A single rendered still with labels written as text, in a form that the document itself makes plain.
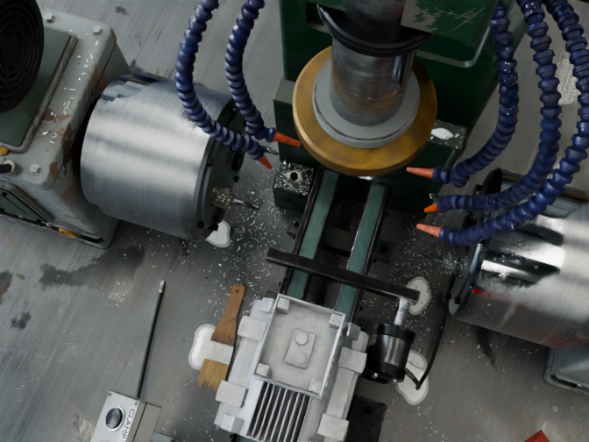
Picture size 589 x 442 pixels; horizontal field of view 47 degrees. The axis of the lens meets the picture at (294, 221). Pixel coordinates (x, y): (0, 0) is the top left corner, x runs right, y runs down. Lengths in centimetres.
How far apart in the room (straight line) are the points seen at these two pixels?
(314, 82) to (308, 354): 38
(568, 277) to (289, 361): 41
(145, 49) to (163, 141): 54
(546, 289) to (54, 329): 89
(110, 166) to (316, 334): 40
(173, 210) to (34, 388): 50
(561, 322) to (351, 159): 42
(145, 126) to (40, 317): 51
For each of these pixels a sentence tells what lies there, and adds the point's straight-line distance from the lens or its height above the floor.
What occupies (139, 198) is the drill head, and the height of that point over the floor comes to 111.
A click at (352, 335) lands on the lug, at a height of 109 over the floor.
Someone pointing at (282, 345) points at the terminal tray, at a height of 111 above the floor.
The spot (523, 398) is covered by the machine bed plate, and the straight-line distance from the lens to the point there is 136.
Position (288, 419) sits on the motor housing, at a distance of 101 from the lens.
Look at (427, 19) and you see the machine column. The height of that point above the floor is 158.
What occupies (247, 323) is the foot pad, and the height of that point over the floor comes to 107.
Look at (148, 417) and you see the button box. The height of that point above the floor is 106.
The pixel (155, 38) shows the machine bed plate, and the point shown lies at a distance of 157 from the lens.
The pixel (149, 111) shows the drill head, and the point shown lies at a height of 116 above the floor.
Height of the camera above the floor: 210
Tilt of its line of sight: 73 degrees down
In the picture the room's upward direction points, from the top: 4 degrees counter-clockwise
